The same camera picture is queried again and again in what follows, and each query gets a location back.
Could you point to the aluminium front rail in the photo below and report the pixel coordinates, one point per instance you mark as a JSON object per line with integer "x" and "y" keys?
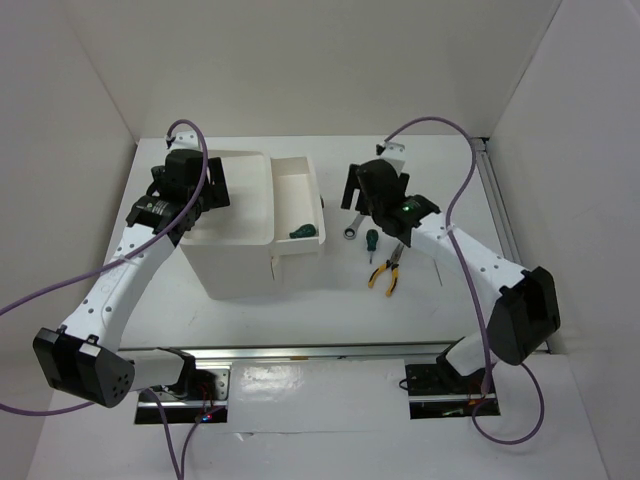
{"x": 403, "y": 350}

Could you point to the large silver ratchet wrench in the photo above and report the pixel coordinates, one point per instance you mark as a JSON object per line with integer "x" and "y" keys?
{"x": 351, "y": 231}

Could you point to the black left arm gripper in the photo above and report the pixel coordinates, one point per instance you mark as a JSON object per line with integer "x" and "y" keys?
{"x": 217, "y": 194}

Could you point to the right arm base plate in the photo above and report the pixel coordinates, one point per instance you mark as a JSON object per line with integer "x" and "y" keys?
{"x": 437, "y": 392}

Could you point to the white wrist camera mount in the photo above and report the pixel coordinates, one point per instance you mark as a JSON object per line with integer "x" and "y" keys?
{"x": 182, "y": 140}
{"x": 393, "y": 153}

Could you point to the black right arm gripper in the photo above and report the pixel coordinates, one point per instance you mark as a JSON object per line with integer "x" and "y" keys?
{"x": 353, "y": 184}

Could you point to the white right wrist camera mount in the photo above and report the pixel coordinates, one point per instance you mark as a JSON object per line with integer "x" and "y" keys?
{"x": 393, "y": 153}

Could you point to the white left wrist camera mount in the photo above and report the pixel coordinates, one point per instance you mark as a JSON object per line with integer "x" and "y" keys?
{"x": 182, "y": 140}

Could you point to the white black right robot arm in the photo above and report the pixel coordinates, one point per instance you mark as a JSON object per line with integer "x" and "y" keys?
{"x": 519, "y": 307}

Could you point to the white top drawer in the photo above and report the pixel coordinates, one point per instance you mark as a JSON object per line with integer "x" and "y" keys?
{"x": 297, "y": 201}

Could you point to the green stubby screwdriver plain cap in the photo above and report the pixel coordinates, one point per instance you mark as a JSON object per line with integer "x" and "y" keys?
{"x": 304, "y": 231}

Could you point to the white drawer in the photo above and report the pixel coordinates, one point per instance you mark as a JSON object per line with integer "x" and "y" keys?
{"x": 277, "y": 269}
{"x": 297, "y": 201}

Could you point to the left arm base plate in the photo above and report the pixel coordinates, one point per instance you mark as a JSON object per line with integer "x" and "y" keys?
{"x": 205, "y": 393}

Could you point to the red handle long screwdriver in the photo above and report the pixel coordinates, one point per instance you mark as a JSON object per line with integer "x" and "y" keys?
{"x": 438, "y": 273}

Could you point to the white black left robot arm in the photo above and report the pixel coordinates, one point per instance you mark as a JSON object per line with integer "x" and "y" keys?
{"x": 81, "y": 357}

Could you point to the green stubby screwdriver orange cap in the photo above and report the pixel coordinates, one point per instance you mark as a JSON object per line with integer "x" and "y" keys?
{"x": 372, "y": 239}

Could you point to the white drawer cabinet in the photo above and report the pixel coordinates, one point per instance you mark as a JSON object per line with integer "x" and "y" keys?
{"x": 229, "y": 248}

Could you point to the white middle drawer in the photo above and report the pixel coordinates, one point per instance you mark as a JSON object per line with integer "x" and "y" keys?
{"x": 277, "y": 269}

